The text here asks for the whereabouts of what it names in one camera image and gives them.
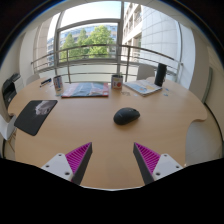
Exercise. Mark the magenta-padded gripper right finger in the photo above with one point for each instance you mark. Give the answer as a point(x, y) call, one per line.
point(164, 165)

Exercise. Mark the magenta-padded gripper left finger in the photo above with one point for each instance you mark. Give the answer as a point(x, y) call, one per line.
point(61, 165)

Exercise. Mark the black computer mouse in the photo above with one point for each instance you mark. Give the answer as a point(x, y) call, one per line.
point(126, 116)

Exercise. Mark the black printed mouse pad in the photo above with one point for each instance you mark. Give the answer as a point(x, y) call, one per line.
point(31, 118)

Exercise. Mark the white chair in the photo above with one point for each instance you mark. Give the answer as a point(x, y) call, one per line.
point(201, 141)
point(32, 78)
point(6, 128)
point(145, 71)

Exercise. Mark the red magazine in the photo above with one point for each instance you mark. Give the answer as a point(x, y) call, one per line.
point(86, 89)

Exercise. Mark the open light booklet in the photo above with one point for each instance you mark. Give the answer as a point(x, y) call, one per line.
point(143, 87)

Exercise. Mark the white mug with blue print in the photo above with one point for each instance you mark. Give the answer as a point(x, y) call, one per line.
point(58, 84)

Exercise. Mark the black cylinder bottle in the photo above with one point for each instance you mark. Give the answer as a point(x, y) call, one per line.
point(160, 74)

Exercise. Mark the metal balcony railing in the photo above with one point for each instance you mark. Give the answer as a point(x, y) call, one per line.
point(100, 46)

